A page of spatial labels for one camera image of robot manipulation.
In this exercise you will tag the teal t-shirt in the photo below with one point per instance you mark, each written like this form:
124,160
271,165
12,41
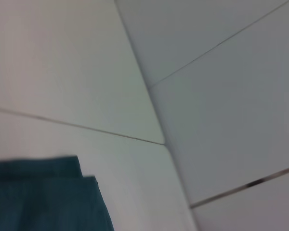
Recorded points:
43,197

